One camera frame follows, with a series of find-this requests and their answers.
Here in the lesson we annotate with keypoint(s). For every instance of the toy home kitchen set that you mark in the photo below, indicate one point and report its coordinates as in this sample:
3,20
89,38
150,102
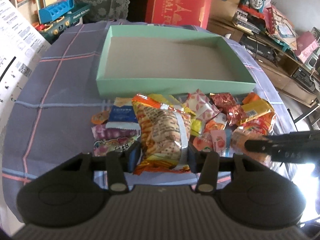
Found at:
52,17

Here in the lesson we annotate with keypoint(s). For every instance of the red foil snack packet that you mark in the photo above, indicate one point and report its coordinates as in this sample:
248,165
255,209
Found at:
229,106

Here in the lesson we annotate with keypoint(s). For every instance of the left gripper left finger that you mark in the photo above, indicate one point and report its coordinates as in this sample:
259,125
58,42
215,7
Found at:
117,164

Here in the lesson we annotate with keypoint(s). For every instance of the yellow gold snack bar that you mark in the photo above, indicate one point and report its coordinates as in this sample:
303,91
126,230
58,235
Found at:
255,109

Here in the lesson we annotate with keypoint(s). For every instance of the mint green cardboard tray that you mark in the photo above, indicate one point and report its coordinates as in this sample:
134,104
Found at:
149,59

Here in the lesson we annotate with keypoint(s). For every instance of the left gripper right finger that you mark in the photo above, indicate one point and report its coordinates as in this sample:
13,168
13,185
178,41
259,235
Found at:
207,165

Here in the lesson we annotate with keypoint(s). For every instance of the pink peach candy packet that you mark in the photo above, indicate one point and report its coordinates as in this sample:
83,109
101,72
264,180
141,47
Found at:
221,140

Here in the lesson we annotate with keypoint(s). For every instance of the large orange chips bag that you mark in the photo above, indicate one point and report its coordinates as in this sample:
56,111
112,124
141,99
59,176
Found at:
165,130

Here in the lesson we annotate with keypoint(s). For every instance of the small orange jelly packet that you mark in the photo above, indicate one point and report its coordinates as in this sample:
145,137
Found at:
100,118

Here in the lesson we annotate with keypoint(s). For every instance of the blue white snack packet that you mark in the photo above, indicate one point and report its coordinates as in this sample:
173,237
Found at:
122,115

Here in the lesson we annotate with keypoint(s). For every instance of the Thomas train toy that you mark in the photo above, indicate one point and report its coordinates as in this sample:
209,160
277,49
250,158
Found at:
253,7

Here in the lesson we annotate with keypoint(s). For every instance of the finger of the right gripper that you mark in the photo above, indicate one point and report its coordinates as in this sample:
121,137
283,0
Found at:
295,147

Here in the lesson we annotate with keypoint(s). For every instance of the red Global gift box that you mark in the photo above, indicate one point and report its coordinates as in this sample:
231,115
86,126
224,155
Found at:
178,12

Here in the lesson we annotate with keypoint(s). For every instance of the blue plaid tablecloth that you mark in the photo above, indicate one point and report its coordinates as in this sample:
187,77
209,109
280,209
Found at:
50,120

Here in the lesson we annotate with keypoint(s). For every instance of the pink floral snack packet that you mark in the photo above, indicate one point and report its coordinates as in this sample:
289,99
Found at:
200,104

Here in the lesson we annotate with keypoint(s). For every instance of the white printed paper sheet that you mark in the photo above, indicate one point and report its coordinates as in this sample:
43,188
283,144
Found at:
21,50

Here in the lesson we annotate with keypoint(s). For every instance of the orange snack packet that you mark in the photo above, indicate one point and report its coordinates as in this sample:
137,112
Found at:
251,97

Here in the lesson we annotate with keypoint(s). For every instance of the wooden low cabinet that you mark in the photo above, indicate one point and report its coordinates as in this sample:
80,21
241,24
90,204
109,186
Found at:
287,74

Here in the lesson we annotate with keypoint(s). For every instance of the purple candy bag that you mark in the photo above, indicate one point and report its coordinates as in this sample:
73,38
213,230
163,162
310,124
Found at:
112,139

